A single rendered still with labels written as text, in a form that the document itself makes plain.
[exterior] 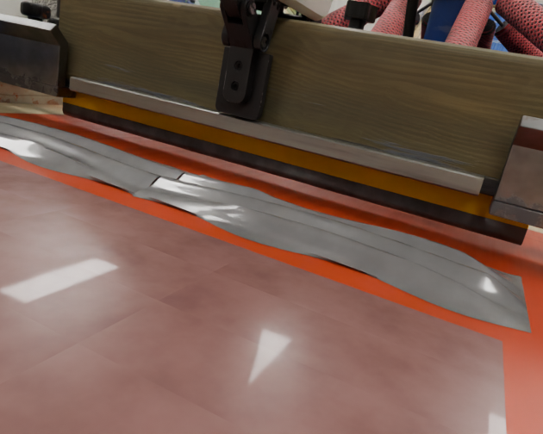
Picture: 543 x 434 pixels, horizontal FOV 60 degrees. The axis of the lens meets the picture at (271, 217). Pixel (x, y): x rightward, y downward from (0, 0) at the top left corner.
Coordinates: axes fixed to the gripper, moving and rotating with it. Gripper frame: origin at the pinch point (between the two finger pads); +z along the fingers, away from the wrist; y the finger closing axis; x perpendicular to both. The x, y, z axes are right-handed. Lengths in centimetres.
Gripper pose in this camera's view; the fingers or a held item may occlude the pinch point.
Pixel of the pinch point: (261, 88)
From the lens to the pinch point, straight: 33.2
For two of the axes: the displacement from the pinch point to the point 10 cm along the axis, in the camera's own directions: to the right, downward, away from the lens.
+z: -1.9, 9.4, 2.8
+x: 8.9, 2.9, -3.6
